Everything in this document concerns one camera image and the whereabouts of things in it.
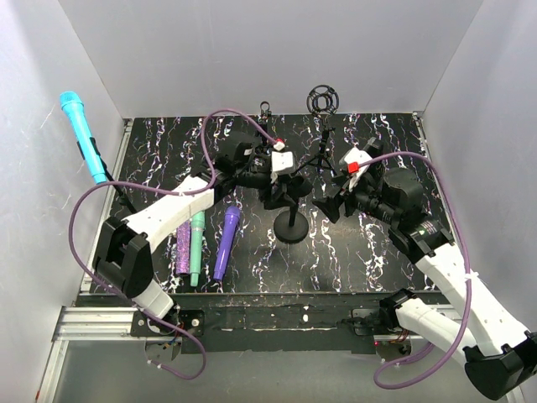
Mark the purple glitter microphone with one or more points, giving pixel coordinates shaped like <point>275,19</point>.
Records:
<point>182,249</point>

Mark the aluminium rail frame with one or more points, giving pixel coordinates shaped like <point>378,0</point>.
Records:
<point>281,352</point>

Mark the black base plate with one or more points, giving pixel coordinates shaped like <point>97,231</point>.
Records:
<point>285,322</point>

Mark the purple toy microphone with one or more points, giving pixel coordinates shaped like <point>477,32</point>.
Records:
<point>231,220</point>

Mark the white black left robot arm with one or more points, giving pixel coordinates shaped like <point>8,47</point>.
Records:
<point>125,246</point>

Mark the black slim tripod stand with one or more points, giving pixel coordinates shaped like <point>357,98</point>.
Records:
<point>264,118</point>

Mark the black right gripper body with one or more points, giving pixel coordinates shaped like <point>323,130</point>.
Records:
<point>363,195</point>

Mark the cyan toy microphone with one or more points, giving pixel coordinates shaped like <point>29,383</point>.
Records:
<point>73,108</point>

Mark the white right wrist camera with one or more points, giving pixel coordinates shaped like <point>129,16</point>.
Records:
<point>353,163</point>

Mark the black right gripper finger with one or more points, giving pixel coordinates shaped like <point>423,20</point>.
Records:
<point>330,206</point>
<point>333,182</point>

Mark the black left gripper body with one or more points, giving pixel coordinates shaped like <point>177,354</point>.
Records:
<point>270,197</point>

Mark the black round base stand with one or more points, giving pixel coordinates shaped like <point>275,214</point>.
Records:
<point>122,197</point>
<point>291,226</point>

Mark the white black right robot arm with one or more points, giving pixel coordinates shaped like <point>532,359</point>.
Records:
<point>497,351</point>

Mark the mint green toy microphone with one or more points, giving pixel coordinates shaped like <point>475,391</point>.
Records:
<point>197,228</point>

